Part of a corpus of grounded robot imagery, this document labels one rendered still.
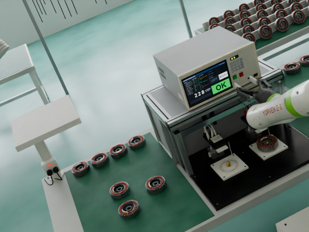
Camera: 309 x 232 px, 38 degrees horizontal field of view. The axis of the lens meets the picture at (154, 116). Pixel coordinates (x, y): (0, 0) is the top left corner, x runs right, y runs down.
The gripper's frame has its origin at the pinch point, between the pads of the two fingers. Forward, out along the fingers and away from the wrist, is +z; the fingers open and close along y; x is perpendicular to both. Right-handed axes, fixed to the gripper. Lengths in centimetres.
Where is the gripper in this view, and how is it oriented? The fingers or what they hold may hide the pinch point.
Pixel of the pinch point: (245, 83)
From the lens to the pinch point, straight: 229.1
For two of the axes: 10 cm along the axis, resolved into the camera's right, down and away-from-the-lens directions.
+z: -3.3, -4.0, 8.5
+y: 9.0, -4.1, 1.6
